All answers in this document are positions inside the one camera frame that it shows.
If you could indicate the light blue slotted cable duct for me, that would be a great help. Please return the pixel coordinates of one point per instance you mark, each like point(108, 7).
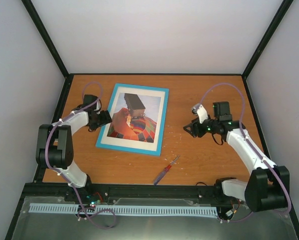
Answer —
point(126, 210)

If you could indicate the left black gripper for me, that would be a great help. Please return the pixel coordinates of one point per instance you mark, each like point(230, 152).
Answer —
point(107, 119)

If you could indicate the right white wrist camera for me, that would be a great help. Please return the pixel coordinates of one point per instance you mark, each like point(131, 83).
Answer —
point(200, 111)

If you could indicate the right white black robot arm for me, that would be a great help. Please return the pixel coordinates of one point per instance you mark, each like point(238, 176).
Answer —
point(268, 185)

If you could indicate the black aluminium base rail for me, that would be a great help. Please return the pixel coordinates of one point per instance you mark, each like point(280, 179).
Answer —
point(107, 193)

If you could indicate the red purple handled screwdriver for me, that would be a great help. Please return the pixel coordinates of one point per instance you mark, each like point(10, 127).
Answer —
point(161, 175)

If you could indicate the blue wooden photo frame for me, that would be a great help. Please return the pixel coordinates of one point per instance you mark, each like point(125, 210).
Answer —
point(132, 146)

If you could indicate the hot air balloon photo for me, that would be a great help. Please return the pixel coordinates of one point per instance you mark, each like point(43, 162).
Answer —
point(135, 117)

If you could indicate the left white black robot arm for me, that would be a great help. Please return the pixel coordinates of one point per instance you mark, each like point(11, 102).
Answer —
point(54, 148)

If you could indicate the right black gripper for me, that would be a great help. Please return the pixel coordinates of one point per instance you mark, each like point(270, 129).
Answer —
point(195, 128)

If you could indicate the grey metal base plate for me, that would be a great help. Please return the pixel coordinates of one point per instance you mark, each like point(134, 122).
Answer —
point(244, 225)

